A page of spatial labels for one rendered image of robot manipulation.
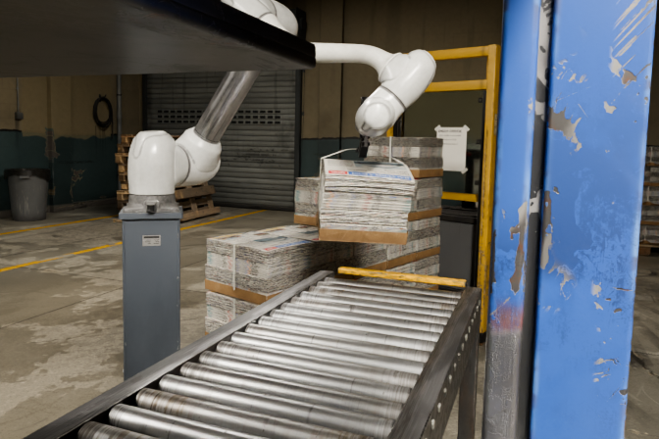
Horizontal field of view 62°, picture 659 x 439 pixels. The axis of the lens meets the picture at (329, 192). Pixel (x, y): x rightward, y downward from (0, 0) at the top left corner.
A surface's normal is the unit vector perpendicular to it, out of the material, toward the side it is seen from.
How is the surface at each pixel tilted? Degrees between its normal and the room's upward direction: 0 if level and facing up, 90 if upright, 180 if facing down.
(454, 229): 90
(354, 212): 105
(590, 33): 90
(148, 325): 90
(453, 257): 90
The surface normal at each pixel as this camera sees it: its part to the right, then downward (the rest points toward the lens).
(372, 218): 0.04, 0.34
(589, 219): -0.36, 0.07
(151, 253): 0.27, 0.09
